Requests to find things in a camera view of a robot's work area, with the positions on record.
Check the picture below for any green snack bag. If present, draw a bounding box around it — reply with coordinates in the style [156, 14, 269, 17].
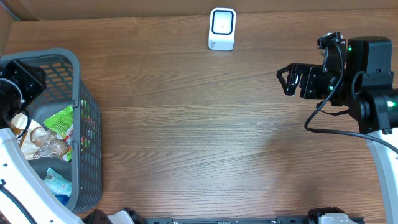
[44, 105, 74, 163]

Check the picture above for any light teal snack packet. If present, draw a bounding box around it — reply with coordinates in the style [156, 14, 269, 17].
[43, 167, 72, 197]

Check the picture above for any blue snack packet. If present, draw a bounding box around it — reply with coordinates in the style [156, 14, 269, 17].
[55, 194, 70, 206]

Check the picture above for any beige brown nut snack bag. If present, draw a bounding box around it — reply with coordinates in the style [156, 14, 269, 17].
[11, 113, 70, 160]

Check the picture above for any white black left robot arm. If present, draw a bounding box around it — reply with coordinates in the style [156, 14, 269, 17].
[1, 57, 84, 223]

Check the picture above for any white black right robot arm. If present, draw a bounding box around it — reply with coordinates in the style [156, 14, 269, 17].
[276, 32, 397, 223]

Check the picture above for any white barcode scanner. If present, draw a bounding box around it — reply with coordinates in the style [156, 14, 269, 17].
[208, 7, 236, 51]

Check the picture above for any grey plastic mesh basket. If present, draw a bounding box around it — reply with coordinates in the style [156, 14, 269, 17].
[1, 48, 102, 213]

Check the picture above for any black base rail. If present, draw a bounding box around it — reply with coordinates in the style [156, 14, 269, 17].
[144, 215, 315, 224]

